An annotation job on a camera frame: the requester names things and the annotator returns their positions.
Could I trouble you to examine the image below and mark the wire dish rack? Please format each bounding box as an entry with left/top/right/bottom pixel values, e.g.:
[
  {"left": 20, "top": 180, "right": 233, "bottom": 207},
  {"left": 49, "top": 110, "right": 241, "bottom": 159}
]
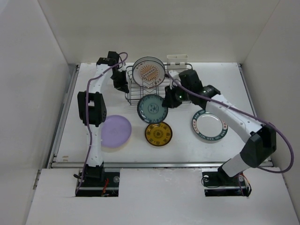
[{"left": 124, "top": 62, "right": 194, "bottom": 106}]

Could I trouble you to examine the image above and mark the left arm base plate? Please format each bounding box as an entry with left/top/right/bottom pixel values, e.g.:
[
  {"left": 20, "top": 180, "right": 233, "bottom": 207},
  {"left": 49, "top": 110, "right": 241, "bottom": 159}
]
[{"left": 73, "top": 172, "right": 120, "bottom": 197}]

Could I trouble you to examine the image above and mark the purple cable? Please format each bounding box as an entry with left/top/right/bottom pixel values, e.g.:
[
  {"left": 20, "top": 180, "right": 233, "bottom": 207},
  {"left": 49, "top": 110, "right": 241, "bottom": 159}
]
[
  {"left": 165, "top": 70, "right": 295, "bottom": 174},
  {"left": 76, "top": 52, "right": 129, "bottom": 189}
]

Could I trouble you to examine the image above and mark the white plate blue rim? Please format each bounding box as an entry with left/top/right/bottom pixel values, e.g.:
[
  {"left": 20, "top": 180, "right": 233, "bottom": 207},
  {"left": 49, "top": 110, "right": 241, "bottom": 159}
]
[{"left": 191, "top": 109, "right": 228, "bottom": 142}]

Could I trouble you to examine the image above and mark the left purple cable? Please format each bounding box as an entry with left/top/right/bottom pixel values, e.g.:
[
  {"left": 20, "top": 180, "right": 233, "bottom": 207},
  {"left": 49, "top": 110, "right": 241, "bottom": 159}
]
[{"left": 76, "top": 52, "right": 129, "bottom": 189}]

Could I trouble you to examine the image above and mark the teal blue patterned plate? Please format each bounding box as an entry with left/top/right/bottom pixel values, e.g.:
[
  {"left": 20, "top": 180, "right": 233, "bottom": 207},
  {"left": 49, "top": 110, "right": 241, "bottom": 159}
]
[{"left": 137, "top": 94, "right": 168, "bottom": 124}]

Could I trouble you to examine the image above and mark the grey rimmed patterned plate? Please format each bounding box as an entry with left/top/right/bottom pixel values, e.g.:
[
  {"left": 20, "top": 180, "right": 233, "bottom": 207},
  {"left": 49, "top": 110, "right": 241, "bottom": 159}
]
[{"left": 132, "top": 56, "right": 165, "bottom": 88}]

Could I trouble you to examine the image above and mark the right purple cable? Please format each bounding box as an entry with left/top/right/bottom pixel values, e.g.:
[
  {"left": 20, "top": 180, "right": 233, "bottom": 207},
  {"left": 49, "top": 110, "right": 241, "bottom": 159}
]
[{"left": 165, "top": 70, "right": 295, "bottom": 174}]

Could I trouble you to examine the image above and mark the purple plastic plate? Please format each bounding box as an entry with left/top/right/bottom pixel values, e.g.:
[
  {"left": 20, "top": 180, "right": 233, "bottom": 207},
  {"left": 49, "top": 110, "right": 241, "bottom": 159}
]
[{"left": 101, "top": 115, "right": 132, "bottom": 148}]

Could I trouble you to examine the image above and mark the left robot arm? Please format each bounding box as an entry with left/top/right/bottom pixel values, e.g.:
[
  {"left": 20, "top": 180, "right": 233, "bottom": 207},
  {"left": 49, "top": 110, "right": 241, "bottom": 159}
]
[{"left": 77, "top": 51, "right": 129, "bottom": 187}]

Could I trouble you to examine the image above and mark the white utensil holder cup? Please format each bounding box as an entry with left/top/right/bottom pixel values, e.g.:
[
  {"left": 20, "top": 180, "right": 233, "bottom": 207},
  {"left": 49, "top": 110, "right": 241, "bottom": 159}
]
[{"left": 166, "top": 54, "right": 188, "bottom": 68}]

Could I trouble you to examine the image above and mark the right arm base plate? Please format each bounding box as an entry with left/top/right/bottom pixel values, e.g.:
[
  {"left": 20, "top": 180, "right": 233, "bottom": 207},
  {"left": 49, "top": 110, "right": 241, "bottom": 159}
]
[{"left": 201, "top": 171, "right": 252, "bottom": 197}]

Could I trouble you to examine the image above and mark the small yellow patterned plate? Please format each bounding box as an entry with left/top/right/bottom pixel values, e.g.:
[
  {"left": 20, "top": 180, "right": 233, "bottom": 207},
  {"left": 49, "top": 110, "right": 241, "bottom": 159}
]
[{"left": 144, "top": 122, "right": 173, "bottom": 147}]

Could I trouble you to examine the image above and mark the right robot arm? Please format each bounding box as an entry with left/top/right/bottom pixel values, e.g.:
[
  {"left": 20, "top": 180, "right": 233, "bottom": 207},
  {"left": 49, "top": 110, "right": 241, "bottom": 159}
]
[{"left": 163, "top": 69, "right": 277, "bottom": 186}]

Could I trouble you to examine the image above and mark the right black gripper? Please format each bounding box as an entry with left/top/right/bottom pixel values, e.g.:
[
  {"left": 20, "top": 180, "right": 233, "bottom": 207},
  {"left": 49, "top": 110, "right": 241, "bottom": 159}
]
[{"left": 162, "top": 82, "right": 192, "bottom": 108}]

